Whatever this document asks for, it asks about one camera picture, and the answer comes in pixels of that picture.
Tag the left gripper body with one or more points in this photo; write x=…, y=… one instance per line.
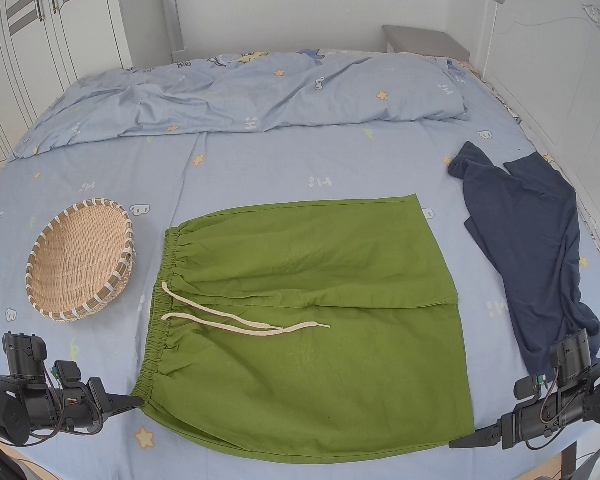
x=82, y=410

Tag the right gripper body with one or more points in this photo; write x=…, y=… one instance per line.
x=535, y=415

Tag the green shorts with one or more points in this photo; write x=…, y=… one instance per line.
x=305, y=318

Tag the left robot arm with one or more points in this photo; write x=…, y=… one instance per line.
x=15, y=413

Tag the round woven basket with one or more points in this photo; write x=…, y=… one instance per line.
x=80, y=253

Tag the dark blue garment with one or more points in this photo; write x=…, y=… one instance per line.
x=530, y=248

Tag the bed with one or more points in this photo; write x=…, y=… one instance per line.
x=305, y=168

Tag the white wardrobe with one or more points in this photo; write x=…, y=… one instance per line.
x=30, y=58

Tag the pale blue quilt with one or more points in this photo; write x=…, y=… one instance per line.
x=255, y=93

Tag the grey bedside table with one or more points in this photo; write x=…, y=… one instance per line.
x=420, y=40

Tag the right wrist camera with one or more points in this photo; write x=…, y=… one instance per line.
x=572, y=355

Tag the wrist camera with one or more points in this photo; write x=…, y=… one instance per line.
x=25, y=355
x=572, y=355

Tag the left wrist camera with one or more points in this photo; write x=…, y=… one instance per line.
x=25, y=355

